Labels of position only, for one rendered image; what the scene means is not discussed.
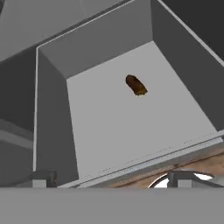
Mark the white round object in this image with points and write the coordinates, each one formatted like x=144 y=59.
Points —
x=161 y=182

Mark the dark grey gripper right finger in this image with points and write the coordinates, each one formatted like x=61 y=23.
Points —
x=183 y=176

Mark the brown food item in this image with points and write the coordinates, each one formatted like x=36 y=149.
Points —
x=136 y=85

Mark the grey fridge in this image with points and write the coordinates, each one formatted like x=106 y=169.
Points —
x=20 y=73

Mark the grey fridge drawer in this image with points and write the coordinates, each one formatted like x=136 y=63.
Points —
x=128 y=116

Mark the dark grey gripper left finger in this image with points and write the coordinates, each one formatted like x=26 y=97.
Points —
x=43 y=177

